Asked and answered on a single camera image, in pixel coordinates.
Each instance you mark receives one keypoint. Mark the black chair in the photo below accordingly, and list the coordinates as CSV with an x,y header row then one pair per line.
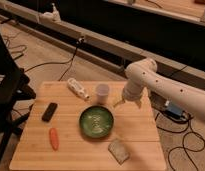
x,y
13,87

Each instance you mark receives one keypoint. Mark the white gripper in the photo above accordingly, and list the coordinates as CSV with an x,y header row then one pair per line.
x,y
120,99

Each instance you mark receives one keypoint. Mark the orange carrot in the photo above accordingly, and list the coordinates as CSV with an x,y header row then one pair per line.
x,y
53,137

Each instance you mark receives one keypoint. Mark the white object on rail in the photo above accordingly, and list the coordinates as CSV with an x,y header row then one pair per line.
x,y
54,15

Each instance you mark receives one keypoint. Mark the green bowl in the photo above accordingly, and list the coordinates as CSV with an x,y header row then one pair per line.
x,y
96,122

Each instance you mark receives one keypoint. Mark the white sponge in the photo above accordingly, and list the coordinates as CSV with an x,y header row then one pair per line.
x,y
119,151

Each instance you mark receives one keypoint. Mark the white plastic bottle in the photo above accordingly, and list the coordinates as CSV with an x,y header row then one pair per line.
x,y
77,88

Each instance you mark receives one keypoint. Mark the black eraser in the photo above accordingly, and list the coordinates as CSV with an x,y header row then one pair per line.
x,y
47,115

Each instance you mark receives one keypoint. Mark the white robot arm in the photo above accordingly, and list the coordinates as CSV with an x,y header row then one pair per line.
x,y
142,74

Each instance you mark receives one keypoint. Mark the wooden table board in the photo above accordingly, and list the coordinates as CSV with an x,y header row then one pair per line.
x,y
134,126

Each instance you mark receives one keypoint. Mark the blue power box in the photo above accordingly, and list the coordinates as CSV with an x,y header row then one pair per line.
x,y
173,110

